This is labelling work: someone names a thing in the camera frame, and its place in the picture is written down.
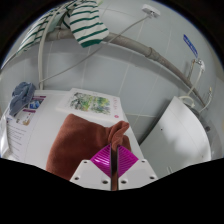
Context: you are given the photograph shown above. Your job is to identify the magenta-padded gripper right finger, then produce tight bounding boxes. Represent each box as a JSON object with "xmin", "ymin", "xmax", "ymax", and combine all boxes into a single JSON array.
[{"xmin": 116, "ymin": 145, "xmax": 159, "ymax": 191}]

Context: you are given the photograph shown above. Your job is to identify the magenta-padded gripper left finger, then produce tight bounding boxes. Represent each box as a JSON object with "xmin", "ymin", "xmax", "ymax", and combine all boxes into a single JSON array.
[{"xmin": 69, "ymin": 143, "xmax": 113, "ymax": 191}]

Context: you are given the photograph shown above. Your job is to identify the brown towel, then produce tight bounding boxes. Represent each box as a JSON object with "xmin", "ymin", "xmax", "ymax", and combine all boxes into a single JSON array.
[{"xmin": 45, "ymin": 113, "xmax": 133, "ymax": 192}]

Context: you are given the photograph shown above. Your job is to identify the white appliance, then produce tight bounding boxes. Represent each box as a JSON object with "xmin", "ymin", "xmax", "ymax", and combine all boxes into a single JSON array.
[{"xmin": 139, "ymin": 95, "xmax": 213, "ymax": 179}]

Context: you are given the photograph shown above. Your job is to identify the sheet with green picture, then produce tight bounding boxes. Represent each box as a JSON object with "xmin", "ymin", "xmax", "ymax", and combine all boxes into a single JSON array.
[{"xmin": 55, "ymin": 87, "xmax": 122, "ymax": 122}]

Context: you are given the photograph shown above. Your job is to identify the leaflet with purple pictures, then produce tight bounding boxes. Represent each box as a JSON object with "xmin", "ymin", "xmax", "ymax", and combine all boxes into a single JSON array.
[{"xmin": 3, "ymin": 94, "xmax": 48, "ymax": 163}]

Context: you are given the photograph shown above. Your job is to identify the crumpled blue cloth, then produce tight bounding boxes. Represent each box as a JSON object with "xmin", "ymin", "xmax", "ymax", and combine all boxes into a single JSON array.
[{"xmin": 9, "ymin": 81, "xmax": 37, "ymax": 118}]

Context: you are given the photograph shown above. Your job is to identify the white thin pipe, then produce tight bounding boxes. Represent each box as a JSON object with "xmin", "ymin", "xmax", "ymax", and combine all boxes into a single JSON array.
[{"xmin": 37, "ymin": 13, "xmax": 59, "ymax": 91}]

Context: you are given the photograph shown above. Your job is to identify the green white striped shirt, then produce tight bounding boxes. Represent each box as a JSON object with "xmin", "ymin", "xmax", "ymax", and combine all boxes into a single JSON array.
[{"xmin": 14, "ymin": 0, "xmax": 110, "ymax": 56}]

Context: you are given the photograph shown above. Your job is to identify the grey cable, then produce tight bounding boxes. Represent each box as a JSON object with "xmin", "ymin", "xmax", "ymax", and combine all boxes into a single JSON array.
[{"xmin": 39, "ymin": 14, "xmax": 149, "ymax": 84}]

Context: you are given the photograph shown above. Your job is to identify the metal wall tap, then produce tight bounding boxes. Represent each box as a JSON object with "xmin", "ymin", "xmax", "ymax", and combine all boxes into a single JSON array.
[{"xmin": 189, "ymin": 58, "xmax": 207, "ymax": 81}]

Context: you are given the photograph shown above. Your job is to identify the grey wall pipe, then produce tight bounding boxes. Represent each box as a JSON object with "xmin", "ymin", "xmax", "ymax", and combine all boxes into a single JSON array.
[{"xmin": 43, "ymin": 28, "xmax": 206, "ymax": 108}]

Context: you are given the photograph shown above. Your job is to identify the blue wall sticker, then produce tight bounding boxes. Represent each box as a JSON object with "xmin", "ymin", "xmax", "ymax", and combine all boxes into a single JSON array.
[{"xmin": 182, "ymin": 34, "xmax": 199, "ymax": 58}]

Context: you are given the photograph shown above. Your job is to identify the white wall socket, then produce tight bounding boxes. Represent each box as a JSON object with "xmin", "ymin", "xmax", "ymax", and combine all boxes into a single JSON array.
[{"xmin": 141, "ymin": 3, "xmax": 161, "ymax": 18}]

